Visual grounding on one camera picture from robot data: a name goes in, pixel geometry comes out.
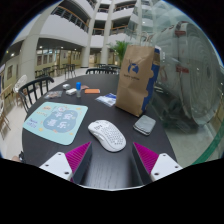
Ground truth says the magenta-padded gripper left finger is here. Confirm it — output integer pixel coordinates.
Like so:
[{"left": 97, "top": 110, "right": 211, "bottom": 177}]
[{"left": 39, "top": 141, "right": 93, "bottom": 185}]

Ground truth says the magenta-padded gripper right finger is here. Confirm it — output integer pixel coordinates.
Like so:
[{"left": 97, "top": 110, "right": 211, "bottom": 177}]
[{"left": 131, "top": 142, "right": 184, "bottom": 186}]

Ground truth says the white perforated computer mouse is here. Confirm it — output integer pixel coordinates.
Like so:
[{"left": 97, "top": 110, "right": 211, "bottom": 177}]
[{"left": 87, "top": 119, "right": 127, "bottom": 153}]

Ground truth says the light teal printed mouse pad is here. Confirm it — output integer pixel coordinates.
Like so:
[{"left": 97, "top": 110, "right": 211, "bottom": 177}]
[{"left": 22, "top": 101, "right": 89, "bottom": 146}]

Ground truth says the grey flat pouch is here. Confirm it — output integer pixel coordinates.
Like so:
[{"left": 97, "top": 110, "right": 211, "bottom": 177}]
[{"left": 132, "top": 114, "right": 157, "bottom": 136}]

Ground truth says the wooden chair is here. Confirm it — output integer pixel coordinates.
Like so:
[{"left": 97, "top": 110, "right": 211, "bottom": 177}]
[{"left": 0, "top": 83, "right": 14, "bottom": 136}]

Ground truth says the clear plastic packet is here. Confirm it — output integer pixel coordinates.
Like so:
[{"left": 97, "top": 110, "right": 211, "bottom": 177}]
[{"left": 44, "top": 90, "right": 63, "bottom": 100}]

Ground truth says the black spindle-back chair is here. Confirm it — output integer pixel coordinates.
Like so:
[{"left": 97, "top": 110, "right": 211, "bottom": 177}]
[
  {"left": 18, "top": 75, "right": 55, "bottom": 118},
  {"left": 85, "top": 67, "right": 120, "bottom": 75}
]

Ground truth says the small blue-capped bottle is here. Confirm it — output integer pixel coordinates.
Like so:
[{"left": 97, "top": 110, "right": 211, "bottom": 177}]
[{"left": 75, "top": 81, "right": 82, "bottom": 98}]

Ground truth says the orange flat card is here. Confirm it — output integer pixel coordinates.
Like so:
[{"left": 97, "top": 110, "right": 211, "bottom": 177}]
[{"left": 84, "top": 88, "right": 101, "bottom": 95}]

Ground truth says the blue and white tissue pack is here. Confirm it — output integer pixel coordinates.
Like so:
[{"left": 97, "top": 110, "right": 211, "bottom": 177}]
[{"left": 94, "top": 92, "right": 117, "bottom": 108}]

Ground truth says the brown paper bag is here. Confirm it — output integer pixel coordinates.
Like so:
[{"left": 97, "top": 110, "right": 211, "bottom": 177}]
[{"left": 115, "top": 44, "right": 162, "bottom": 118}]

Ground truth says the group of dark chairs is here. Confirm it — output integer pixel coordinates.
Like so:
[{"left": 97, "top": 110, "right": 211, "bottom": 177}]
[{"left": 34, "top": 63, "right": 78, "bottom": 80}]

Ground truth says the green potted plant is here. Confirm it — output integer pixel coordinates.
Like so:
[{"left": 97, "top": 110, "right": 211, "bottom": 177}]
[{"left": 108, "top": 40, "right": 130, "bottom": 66}]

